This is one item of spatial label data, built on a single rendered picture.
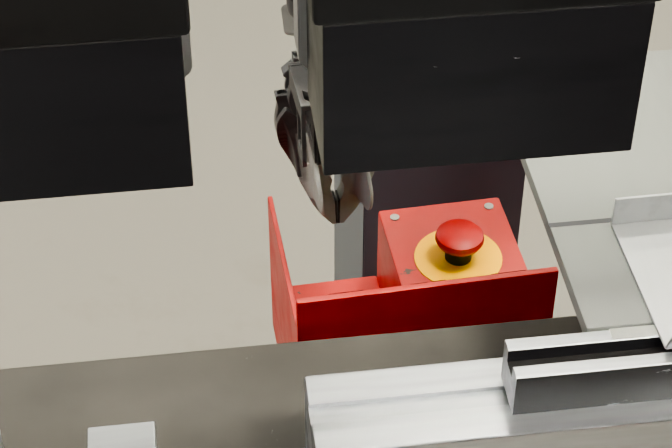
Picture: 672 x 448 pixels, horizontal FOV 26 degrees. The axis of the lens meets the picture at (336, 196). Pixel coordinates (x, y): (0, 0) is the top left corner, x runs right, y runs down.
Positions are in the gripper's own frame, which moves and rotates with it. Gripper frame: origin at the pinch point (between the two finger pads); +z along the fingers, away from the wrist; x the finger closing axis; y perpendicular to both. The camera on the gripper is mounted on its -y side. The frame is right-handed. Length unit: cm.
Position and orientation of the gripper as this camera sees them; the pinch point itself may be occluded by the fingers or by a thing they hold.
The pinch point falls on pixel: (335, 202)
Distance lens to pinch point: 115.6
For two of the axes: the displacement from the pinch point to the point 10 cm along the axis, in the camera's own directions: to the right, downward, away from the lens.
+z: 0.1, 8.2, 5.8
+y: 1.7, 5.7, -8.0
